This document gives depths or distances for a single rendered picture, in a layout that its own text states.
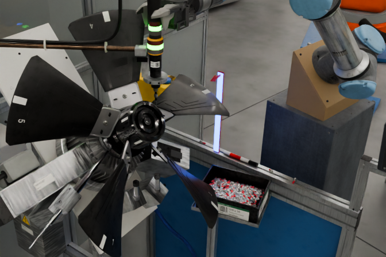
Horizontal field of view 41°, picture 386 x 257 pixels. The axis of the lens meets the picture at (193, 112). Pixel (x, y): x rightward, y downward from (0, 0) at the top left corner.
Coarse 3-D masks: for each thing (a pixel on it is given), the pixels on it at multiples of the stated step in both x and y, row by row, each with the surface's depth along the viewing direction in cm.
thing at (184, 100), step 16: (176, 80) 169; (192, 80) 171; (160, 96) 160; (176, 96) 161; (192, 96) 163; (208, 96) 167; (176, 112) 152; (192, 112) 155; (208, 112) 159; (224, 112) 164
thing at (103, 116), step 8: (104, 112) 137; (112, 112) 138; (120, 112) 139; (96, 120) 137; (104, 120) 138; (112, 120) 139; (96, 128) 138; (104, 128) 140; (112, 128) 141; (104, 136) 141
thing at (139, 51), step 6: (138, 48) 140; (144, 48) 140; (138, 54) 140; (144, 54) 140; (138, 60) 141; (144, 60) 141; (144, 66) 142; (144, 72) 143; (162, 72) 147; (144, 78) 144; (150, 78) 143; (156, 78) 144; (162, 78) 144; (156, 84) 143
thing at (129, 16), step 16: (96, 16) 149; (112, 16) 150; (128, 16) 151; (80, 32) 148; (96, 32) 148; (112, 32) 148; (128, 32) 149; (96, 64) 147; (112, 64) 147; (128, 64) 147; (112, 80) 146; (128, 80) 146
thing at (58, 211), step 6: (108, 150) 145; (102, 156) 143; (96, 162) 141; (90, 168) 140; (96, 168) 140; (90, 174) 138; (84, 180) 137; (78, 186) 135; (78, 192) 134; (60, 210) 130; (54, 216) 128; (48, 222) 127; (54, 222) 128; (42, 234) 125; (36, 240) 124; (30, 246) 122
